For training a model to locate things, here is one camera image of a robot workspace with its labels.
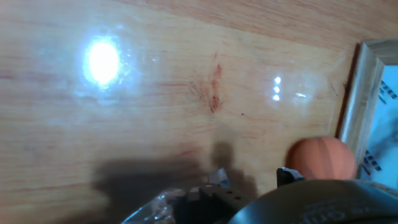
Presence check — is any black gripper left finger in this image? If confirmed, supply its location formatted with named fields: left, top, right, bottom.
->
left=172, top=167, right=259, bottom=224

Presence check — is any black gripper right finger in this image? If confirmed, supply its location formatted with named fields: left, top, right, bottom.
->
left=275, top=167, right=305, bottom=188

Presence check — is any small orange basketball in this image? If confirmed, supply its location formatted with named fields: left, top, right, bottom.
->
left=284, top=136, right=358, bottom=181

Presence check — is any clear plastic wrap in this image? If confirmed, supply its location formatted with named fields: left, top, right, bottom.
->
left=123, top=188, right=187, bottom=224

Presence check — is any glossy wooden board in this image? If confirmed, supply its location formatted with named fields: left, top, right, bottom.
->
left=0, top=0, right=398, bottom=224

